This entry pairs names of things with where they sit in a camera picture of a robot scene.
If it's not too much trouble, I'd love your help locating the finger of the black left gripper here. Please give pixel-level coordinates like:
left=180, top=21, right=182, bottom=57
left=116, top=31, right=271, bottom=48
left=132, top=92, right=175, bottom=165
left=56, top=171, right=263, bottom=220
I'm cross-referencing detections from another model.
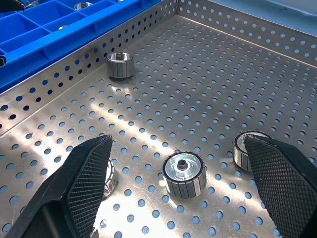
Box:
left=0, top=0, right=25, bottom=12

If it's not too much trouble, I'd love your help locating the blue compartment tray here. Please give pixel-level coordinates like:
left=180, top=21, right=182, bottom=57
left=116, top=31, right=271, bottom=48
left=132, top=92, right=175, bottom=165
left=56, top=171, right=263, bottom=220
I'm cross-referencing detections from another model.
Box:
left=0, top=0, right=161, bottom=95

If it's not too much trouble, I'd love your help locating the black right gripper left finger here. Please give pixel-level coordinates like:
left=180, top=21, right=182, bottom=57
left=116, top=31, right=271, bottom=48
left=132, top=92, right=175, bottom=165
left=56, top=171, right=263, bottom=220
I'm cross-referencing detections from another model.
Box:
left=4, top=134, right=113, bottom=238

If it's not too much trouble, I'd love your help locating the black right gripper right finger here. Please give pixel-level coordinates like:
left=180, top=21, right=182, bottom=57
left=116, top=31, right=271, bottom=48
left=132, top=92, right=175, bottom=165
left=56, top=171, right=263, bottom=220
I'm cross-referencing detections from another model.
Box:
left=243, top=132, right=317, bottom=238

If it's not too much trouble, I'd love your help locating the perforated metal tray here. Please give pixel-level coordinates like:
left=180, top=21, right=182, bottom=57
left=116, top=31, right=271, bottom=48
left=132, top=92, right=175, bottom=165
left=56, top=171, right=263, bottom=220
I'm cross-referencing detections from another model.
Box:
left=0, top=0, right=317, bottom=238

